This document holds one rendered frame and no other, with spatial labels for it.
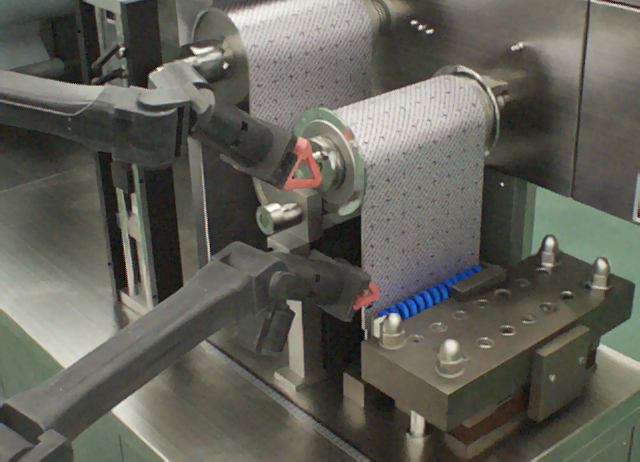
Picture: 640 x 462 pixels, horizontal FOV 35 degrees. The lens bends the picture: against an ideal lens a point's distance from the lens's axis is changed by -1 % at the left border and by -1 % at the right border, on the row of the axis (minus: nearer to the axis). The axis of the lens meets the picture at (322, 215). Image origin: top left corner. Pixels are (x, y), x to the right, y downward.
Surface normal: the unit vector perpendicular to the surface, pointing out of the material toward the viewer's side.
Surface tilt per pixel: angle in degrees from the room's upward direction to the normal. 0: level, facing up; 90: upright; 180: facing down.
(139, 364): 91
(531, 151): 90
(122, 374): 91
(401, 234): 90
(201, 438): 0
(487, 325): 0
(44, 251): 0
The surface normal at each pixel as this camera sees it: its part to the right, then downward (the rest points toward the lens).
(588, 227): -0.02, -0.90
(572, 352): 0.64, 0.32
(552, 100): -0.76, 0.30
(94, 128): -0.16, 0.52
